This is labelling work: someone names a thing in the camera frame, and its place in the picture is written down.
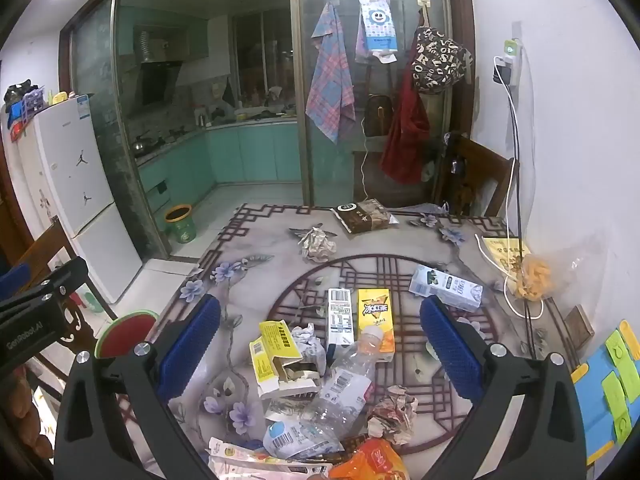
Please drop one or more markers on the white barcode carton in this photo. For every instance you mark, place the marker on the white barcode carton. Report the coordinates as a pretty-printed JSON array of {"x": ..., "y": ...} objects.
[{"x": 340, "y": 328}]

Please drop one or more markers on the teal kitchen cabinets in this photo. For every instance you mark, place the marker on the teal kitchen cabinets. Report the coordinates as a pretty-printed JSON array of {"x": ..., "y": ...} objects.
[{"x": 184, "y": 171}]

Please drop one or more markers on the blue white milk carton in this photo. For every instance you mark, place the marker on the blue white milk carton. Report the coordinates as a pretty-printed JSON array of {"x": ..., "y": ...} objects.
[{"x": 451, "y": 290}]

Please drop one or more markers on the wooden chair far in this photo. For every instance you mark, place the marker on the wooden chair far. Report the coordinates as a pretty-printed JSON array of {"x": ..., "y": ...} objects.
[{"x": 465, "y": 168}]

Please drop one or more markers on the blue white hanging package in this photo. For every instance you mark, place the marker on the blue white hanging package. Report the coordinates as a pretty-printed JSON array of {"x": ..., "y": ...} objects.
[{"x": 376, "y": 36}]

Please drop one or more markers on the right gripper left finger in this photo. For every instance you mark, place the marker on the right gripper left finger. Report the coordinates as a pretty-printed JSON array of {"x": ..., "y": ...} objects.
[{"x": 92, "y": 441}]

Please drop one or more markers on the orange mesh plastic bag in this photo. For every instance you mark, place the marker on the orange mesh plastic bag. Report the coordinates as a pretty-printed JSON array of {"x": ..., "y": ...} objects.
[{"x": 575, "y": 271}]

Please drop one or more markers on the plaid hanging towel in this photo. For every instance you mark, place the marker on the plaid hanging towel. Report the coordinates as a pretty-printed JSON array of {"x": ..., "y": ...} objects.
[{"x": 331, "y": 96}]

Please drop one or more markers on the white barcode wrapper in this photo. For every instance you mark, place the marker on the white barcode wrapper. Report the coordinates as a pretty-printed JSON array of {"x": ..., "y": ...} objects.
[{"x": 295, "y": 439}]

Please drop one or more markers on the wooden chair left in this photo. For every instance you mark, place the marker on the wooden chair left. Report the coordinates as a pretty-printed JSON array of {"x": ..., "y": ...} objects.
[{"x": 48, "y": 253}]

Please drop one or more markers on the green yellow trash bin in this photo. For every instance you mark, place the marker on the green yellow trash bin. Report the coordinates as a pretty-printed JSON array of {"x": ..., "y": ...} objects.
[{"x": 180, "y": 223}]

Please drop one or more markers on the newspaper ball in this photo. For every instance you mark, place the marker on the newspaper ball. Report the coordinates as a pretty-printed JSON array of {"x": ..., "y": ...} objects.
[
  {"x": 392, "y": 418},
  {"x": 316, "y": 246}
]

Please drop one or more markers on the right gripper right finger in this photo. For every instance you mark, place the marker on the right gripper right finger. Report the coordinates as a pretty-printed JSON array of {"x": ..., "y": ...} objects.
[{"x": 548, "y": 440}]

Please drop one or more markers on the red green plastic basin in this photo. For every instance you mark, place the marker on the red green plastic basin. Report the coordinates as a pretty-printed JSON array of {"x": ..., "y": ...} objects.
[{"x": 123, "y": 334}]

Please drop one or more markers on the white refrigerator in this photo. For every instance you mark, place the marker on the white refrigerator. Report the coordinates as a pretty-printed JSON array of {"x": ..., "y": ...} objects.
[{"x": 66, "y": 178}]

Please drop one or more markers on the wooden chair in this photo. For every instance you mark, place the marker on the wooden chair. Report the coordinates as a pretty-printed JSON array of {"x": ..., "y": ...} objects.
[
  {"x": 465, "y": 168},
  {"x": 48, "y": 253}
]

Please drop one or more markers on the orange plastic snack bag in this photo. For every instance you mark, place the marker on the orange plastic snack bag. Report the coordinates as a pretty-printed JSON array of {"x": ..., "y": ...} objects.
[{"x": 375, "y": 459}]

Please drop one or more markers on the floral tablecloth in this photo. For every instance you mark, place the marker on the floral tablecloth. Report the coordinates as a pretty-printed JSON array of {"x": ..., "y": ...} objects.
[{"x": 254, "y": 266}]

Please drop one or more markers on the yellow drink carton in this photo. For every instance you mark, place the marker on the yellow drink carton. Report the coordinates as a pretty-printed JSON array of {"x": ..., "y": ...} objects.
[{"x": 374, "y": 308}]

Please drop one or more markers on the wall power adapter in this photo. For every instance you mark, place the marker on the wall power adapter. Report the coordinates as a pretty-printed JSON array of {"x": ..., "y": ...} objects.
[{"x": 508, "y": 67}]

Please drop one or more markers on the patterned hanging bag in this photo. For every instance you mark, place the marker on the patterned hanging bag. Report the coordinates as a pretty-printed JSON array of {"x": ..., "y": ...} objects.
[{"x": 437, "y": 62}]

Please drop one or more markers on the red hanging garment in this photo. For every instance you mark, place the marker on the red hanging garment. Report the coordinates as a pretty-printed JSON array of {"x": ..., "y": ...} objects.
[{"x": 403, "y": 159}]

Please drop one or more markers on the pink plastic bag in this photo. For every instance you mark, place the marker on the pink plastic bag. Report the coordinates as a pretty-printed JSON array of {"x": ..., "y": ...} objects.
[{"x": 229, "y": 461}]

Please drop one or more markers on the clear plastic bottle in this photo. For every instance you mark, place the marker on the clear plastic bottle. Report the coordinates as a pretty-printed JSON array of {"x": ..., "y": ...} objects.
[{"x": 347, "y": 386}]

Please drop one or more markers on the yellow cardboard box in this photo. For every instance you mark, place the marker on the yellow cardboard box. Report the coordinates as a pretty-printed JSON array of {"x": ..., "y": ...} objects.
[{"x": 274, "y": 357}]

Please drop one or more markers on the blue yellow toy board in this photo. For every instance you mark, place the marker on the blue yellow toy board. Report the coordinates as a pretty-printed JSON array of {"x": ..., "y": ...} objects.
[{"x": 607, "y": 387}]

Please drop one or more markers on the dark snack packet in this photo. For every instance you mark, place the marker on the dark snack packet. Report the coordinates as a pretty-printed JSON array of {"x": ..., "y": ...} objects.
[{"x": 366, "y": 216}]

